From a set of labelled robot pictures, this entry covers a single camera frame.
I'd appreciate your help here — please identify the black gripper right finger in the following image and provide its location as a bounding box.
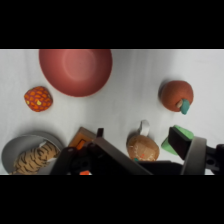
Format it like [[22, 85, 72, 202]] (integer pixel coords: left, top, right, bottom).
[[168, 126, 208, 176]]

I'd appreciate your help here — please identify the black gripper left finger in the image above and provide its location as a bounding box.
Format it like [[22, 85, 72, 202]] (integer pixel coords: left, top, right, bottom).
[[87, 128, 154, 176]]

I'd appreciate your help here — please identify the green triangle plush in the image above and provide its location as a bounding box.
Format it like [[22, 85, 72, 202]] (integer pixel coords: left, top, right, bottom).
[[160, 124, 195, 157]]

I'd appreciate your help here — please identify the pink bowl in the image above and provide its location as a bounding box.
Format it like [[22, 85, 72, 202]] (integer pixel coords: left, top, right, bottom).
[[38, 49, 113, 98]]

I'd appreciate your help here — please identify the grey bowl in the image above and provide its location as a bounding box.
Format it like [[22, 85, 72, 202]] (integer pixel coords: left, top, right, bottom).
[[0, 133, 65, 176]]

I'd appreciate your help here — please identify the brown plush with white loop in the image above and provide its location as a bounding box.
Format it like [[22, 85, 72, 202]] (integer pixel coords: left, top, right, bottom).
[[126, 119, 160, 162]]

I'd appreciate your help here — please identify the orange plush with teal stem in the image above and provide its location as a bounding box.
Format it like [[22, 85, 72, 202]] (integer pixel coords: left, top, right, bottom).
[[159, 80, 195, 116]]

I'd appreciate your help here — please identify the tiger striped plush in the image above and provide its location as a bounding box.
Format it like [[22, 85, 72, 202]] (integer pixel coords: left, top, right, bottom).
[[12, 141, 61, 176]]

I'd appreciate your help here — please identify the red orange strawberry plush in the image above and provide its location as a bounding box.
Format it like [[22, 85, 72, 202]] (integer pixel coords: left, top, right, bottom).
[[23, 86, 54, 113]]

